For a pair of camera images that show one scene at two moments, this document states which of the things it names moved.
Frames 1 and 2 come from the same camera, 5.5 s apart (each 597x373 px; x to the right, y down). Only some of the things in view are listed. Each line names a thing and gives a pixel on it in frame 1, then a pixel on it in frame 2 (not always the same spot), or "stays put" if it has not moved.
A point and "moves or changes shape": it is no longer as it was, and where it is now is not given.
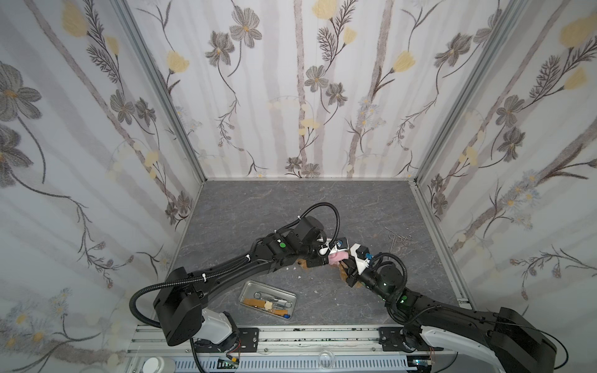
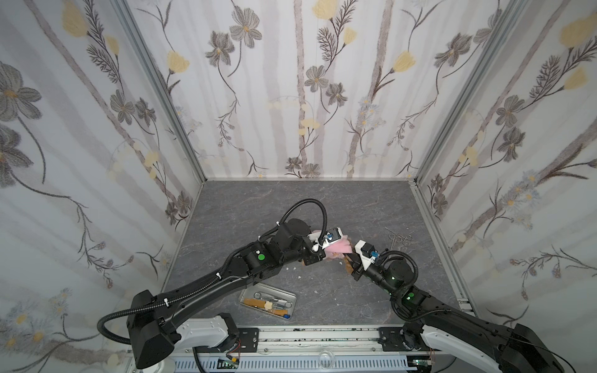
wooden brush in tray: x=267 y=305 stays put
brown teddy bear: x=303 y=263 moves or changes shape
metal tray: x=268 y=298 stays put
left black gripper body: x=315 y=256 stays put
